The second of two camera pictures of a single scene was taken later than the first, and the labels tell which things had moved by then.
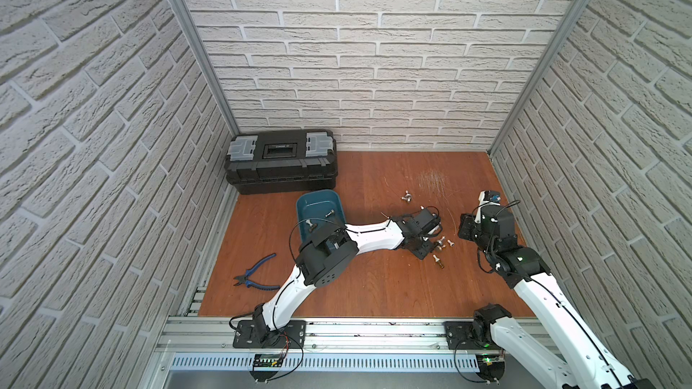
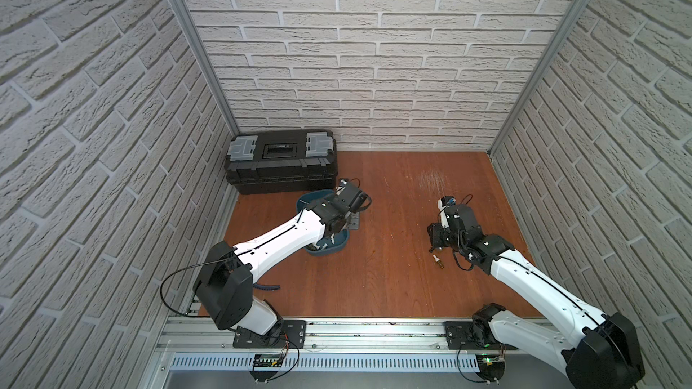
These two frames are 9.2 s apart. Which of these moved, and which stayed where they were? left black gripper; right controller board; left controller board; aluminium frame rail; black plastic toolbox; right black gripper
Moved: left black gripper; right black gripper
Stayed: black plastic toolbox; left controller board; aluminium frame rail; right controller board
